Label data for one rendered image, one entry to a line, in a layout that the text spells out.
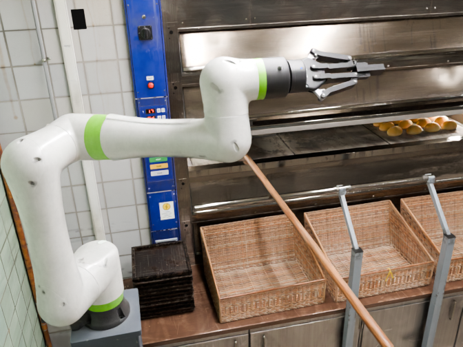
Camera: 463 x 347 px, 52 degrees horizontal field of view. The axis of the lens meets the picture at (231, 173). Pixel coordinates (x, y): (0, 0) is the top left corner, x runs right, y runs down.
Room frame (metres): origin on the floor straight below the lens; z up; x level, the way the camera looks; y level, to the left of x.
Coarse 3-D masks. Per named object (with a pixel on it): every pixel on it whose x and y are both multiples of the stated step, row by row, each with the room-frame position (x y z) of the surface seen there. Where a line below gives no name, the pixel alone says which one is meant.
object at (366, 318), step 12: (252, 168) 2.22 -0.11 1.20; (264, 180) 2.05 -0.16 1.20; (276, 192) 1.93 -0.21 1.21; (288, 216) 1.72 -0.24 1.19; (300, 228) 1.62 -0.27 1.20; (312, 240) 1.52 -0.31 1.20; (324, 264) 1.38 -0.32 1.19; (336, 276) 1.31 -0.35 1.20; (348, 288) 1.24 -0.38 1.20; (348, 300) 1.20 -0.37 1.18; (360, 312) 1.13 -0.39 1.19; (372, 324) 1.07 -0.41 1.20; (384, 336) 1.03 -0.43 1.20
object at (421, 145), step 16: (400, 144) 2.53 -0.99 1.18; (416, 144) 2.52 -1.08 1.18; (432, 144) 2.53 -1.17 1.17; (448, 144) 2.55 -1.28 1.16; (256, 160) 2.35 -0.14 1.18; (272, 160) 2.34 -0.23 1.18; (288, 160) 2.35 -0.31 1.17; (304, 160) 2.37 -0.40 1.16; (320, 160) 2.39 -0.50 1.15; (192, 176) 2.24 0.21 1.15
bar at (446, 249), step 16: (416, 176) 2.11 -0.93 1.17; (432, 176) 2.11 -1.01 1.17; (304, 192) 1.98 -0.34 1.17; (320, 192) 1.99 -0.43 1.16; (336, 192) 2.01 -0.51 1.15; (432, 192) 2.07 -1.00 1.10; (208, 208) 1.88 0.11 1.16; (352, 240) 1.85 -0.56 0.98; (448, 240) 1.89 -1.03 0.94; (352, 256) 1.81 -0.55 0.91; (448, 256) 1.89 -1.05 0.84; (352, 272) 1.80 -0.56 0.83; (448, 272) 1.89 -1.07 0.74; (352, 288) 1.79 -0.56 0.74; (432, 304) 1.90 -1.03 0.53; (352, 320) 1.79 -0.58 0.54; (432, 320) 1.89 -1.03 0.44; (352, 336) 1.80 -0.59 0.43; (432, 336) 1.89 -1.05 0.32
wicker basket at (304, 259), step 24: (216, 240) 2.20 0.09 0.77; (240, 240) 2.23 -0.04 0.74; (288, 240) 2.28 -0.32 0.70; (216, 264) 2.16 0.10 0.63; (240, 264) 2.19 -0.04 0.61; (264, 264) 2.21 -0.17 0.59; (288, 264) 2.20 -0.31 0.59; (312, 264) 2.03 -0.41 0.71; (216, 288) 1.81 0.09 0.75; (240, 288) 2.00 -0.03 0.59; (264, 288) 1.99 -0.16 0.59; (288, 288) 1.83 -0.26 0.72; (312, 288) 1.86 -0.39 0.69; (216, 312) 1.83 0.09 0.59; (240, 312) 1.78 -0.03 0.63; (264, 312) 1.81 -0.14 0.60
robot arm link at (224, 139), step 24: (120, 120) 1.09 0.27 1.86; (144, 120) 1.07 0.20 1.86; (168, 120) 1.06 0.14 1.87; (192, 120) 1.03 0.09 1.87; (216, 120) 0.97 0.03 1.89; (240, 120) 0.98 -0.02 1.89; (120, 144) 1.05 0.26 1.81; (144, 144) 1.03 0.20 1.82; (168, 144) 1.01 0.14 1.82; (192, 144) 0.99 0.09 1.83; (216, 144) 0.96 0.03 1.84; (240, 144) 0.97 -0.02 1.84
